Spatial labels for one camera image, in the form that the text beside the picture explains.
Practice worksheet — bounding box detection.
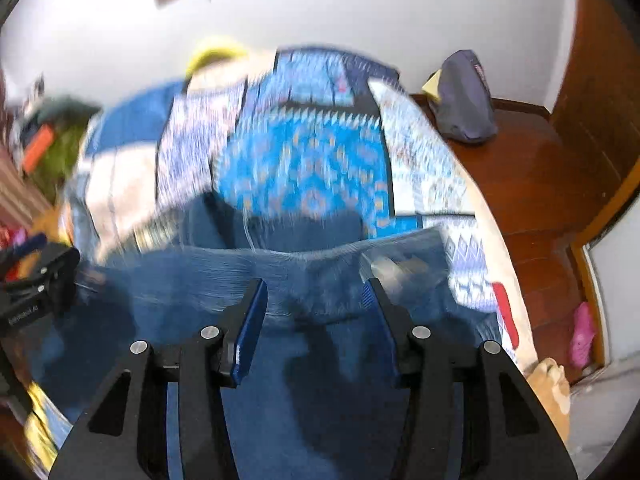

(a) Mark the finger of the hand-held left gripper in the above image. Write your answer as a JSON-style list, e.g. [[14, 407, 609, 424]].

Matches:
[[12, 233, 49, 257]]

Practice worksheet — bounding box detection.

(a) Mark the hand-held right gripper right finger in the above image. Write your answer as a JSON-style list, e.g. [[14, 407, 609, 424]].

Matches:
[[367, 277, 581, 480]]

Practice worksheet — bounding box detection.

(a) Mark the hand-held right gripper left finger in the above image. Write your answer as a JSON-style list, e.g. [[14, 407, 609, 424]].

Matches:
[[47, 277, 268, 480]]

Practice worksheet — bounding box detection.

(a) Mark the blue denim jacket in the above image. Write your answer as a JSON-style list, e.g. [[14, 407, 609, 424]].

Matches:
[[30, 194, 501, 480]]

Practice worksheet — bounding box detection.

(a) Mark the green patterned cloth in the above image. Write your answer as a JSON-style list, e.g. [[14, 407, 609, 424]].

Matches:
[[27, 125, 96, 196]]

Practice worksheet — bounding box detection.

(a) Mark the orange box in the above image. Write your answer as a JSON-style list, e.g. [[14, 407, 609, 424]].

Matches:
[[22, 127, 55, 173]]

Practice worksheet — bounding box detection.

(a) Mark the yellow cloth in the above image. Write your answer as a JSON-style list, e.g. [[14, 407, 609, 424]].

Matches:
[[22, 382, 71, 476]]

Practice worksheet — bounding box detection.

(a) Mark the bed with patchwork blue bedspread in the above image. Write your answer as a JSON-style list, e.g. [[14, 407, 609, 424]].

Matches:
[[55, 46, 541, 376]]

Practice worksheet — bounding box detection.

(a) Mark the pink slipper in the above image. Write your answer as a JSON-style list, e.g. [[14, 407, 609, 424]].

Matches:
[[570, 301, 598, 368]]

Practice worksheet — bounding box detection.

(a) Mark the grey backpack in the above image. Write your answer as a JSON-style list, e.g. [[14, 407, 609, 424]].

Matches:
[[434, 50, 498, 143]]

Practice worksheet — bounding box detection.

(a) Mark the yellow curved foam piece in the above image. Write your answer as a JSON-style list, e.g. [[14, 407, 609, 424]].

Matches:
[[186, 37, 251, 78]]

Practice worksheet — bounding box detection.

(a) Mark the brown wooden door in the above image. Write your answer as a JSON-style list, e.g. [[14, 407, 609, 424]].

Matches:
[[547, 0, 640, 221]]

